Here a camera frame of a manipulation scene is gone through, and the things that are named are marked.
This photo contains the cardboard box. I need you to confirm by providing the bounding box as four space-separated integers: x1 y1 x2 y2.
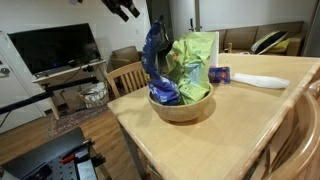
59 88 86 113

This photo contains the red handled tool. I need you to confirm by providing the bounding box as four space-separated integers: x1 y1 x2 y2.
59 153 78 165

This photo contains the slatted wooden chair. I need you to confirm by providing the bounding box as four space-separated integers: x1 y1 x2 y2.
105 60 151 100

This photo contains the wicker basket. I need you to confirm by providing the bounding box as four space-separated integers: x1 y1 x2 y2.
78 81 110 109

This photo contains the brown armchair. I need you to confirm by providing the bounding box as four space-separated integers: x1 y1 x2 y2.
110 45 143 70

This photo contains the blue potato chips bag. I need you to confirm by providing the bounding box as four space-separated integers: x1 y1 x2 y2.
140 14 183 107

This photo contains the green popcorn bag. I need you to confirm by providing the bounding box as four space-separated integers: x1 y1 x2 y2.
165 31 217 106

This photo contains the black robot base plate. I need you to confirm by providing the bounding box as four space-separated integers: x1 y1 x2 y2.
0 126 113 180

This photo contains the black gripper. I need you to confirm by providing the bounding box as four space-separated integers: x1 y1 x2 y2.
100 0 141 23

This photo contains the wooden bowl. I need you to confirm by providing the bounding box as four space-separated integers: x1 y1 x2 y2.
147 82 215 123

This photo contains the black metal stand bar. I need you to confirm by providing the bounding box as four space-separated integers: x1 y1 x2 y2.
0 76 100 116

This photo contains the brown sofa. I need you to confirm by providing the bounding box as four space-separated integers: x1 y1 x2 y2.
213 20 306 57

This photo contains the white paper towel roll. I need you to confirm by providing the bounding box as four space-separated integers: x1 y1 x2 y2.
209 30 220 68

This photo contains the white wooden television stand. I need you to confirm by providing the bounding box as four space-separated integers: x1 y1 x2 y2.
31 59 108 121

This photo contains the curved wooden armchair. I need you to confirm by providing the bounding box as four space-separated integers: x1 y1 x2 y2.
244 79 320 180

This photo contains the striped pillow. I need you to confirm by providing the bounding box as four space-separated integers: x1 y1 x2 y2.
250 30 290 55

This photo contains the blue orange snack packet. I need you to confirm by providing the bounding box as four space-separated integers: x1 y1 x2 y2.
208 65 232 84

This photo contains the white door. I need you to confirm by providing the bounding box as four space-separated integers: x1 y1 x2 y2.
0 31 46 134

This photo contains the patterned rug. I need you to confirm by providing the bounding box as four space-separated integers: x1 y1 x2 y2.
46 104 111 139

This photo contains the black flat television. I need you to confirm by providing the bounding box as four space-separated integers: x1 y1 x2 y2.
7 22 102 76

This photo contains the yellow pillow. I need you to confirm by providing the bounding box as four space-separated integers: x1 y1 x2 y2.
268 37 293 54

